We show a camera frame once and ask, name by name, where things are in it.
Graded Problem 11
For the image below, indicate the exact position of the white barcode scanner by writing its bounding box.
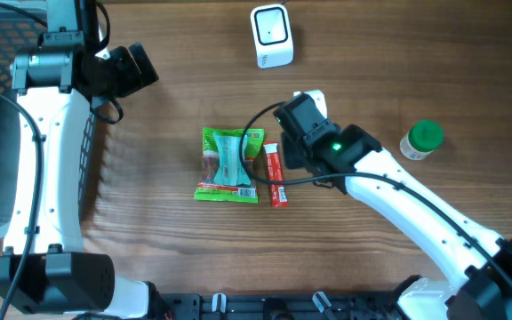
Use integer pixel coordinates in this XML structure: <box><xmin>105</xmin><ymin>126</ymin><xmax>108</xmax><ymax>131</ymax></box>
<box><xmin>250</xmin><ymin>4</ymin><xmax>294</xmax><ymax>69</ymax></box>

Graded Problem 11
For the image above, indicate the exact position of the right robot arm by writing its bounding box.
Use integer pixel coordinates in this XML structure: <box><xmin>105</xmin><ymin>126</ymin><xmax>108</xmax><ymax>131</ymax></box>
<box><xmin>274</xmin><ymin>93</ymin><xmax>512</xmax><ymax>319</ymax></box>

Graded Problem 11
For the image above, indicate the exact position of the red stick packet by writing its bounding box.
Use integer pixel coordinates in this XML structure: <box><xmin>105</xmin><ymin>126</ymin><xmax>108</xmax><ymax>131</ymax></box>
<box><xmin>263</xmin><ymin>141</ymin><xmax>288</xmax><ymax>208</ymax></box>

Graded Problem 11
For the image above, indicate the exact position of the left black cable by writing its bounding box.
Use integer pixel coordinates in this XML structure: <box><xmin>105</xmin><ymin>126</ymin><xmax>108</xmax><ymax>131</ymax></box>
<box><xmin>0</xmin><ymin>0</ymin><xmax>124</xmax><ymax>320</ymax></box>

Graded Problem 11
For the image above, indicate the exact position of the right black cable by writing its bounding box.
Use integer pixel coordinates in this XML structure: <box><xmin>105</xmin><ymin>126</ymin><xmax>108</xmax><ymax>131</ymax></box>
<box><xmin>237</xmin><ymin>100</ymin><xmax>512</xmax><ymax>320</ymax></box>

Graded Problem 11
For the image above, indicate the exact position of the green lid spice jar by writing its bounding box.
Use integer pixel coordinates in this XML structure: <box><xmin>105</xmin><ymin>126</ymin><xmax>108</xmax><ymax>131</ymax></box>
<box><xmin>400</xmin><ymin>120</ymin><xmax>444</xmax><ymax>161</ymax></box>

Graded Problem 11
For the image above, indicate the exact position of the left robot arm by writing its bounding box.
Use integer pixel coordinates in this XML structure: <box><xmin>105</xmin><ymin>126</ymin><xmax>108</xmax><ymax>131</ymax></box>
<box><xmin>0</xmin><ymin>1</ymin><xmax>173</xmax><ymax>320</ymax></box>

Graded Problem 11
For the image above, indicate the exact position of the green snack bag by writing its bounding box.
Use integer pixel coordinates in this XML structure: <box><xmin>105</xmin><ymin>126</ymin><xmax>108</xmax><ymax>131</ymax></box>
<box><xmin>194</xmin><ymin>128</ymin><xmax>265</xmax><ymax>204</ymax></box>

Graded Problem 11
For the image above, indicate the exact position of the teal wrapped packet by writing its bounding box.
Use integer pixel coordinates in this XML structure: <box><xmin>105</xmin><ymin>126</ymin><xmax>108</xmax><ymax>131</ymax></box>
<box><xmin>213</xmin><ymin>133</ymin><xmax>251</xmax><ymax>187</ymax></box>

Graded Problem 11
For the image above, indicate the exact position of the black cable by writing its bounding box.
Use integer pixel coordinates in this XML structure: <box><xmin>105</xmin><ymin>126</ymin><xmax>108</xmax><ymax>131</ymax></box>
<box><xmin>237</xmin><ymin>100</ymin><xmax>512</xmax><ymax>320</ymax></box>
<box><xmin>0</xmin><ymin>0</ymin><xmax>124</xmax><ymax>320</ymax></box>

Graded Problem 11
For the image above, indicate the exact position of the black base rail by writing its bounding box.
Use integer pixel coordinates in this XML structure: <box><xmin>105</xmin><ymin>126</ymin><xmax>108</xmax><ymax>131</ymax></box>
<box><xmin>148</xmin><ymin>291</ymin><xmax>474</xmax><ymax>320</ymax></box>

